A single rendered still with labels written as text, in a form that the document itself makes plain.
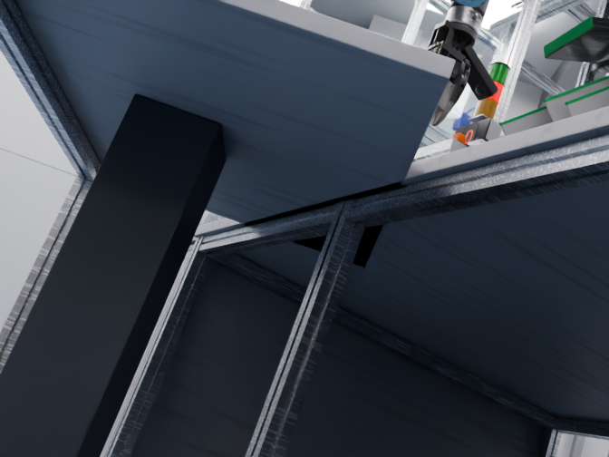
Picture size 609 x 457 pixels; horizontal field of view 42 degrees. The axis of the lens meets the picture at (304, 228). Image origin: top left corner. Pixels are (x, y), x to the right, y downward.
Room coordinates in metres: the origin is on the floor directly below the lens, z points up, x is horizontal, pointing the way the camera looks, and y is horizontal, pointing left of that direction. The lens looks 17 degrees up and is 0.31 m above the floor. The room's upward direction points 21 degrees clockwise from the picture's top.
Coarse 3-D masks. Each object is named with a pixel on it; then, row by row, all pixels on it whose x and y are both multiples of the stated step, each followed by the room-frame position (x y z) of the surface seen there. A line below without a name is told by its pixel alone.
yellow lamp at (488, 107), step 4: (484, 100) 1.69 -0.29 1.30; (488, 100) 1.68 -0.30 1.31; (492, 100) 1.68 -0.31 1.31; (480, 104) 1.69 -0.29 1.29; (484, 104) 1.68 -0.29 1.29; (488, 104) 1.68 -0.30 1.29; (492, 104) 1.68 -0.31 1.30; (496, 104) 1.68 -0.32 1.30; (480, 108) 1.69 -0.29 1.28; (484, 108) 1.68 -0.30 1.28; (488, 108) 1.68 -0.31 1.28; (492, 108) 1.68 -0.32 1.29; (496, 108) 1.69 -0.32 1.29; (476, 112) 1.70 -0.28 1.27; (480, 112) 1.69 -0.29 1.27; (484, 112) 1.68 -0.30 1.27; (488, 112) 1.68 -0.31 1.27; (492, 112) 1.68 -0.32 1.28; (496, 112) 1.69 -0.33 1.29; (488, 116) 1.68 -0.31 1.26; (492, 116) 1.68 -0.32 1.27
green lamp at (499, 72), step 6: (492, 66) 1.69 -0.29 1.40; (498, 66) 1.68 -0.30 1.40; (504, 66) 1.68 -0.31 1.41; (492, 72) 1.69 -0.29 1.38; (498, 72) 1.68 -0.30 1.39; (504, 72) 1.68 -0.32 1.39; (492, 78) 1.68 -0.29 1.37; (498, 78) 1.68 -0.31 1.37; (504, 78) 1.68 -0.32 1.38; (504, 84) 1.69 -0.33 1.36
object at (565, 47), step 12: (588, 24) 1.15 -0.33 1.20; (600, 24) 1.15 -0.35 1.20; (564, 36) 1.21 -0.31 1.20; (576, 36) 1.18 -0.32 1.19; (588, 36) 1.17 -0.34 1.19; (600, 36) 1.18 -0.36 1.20; (552, 48) 1.25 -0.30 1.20; (564, 48) 1.23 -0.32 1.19; (576, 48) 1.23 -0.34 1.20; (588, 48) 1.23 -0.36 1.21; (600, 48) 1.23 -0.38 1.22; (576, 60) 1.28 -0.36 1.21; (588, 60) 1.28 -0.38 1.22; (600, 60) 1.28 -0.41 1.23
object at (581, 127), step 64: (576, 128) 0.88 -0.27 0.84; (576, 192) 1.02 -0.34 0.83; (256, 256) 2.01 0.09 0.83; (384, 256) 1.62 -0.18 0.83; (448, 256) 1.48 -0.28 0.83; (512, 256) 1.35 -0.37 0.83; (576, 256) 1.24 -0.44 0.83; (384, 320) 2.18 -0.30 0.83; (448, 320) 1.93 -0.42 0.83; (512, 320) 1.73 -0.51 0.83; (576, 320) 1.56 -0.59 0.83; (512, 384) 2.36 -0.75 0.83; (576, 384) 2.08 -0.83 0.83
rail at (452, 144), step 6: (432, 144) 1.31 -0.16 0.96; (438, 144) 1.29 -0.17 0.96; (444, 144) 1.27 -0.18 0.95; (450, 144) 1.26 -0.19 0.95; (456, 144) 1.26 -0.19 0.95; (462, 144) 1.26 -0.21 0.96; (420, 150) 1.34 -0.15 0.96; (426, 150) 1.32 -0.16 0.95; (432, 150) 1.30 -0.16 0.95; (438, 150) 1.29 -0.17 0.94; (444, 150) 1.27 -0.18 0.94; (450, 150) 1.25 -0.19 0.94; (456, 150) 1.26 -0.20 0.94; (420, 156) 1.33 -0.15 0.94; (426, 156) 1.32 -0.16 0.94; (432, 156) 1.31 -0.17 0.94
